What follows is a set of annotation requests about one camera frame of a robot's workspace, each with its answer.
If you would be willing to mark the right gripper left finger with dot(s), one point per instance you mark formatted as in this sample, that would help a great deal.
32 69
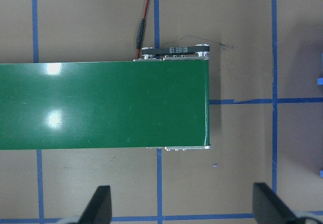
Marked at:
99 208

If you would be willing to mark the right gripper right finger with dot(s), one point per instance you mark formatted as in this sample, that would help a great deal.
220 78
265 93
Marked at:
267 207

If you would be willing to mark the green conveyor belt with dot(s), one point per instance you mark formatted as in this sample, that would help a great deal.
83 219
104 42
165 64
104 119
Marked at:
158 101

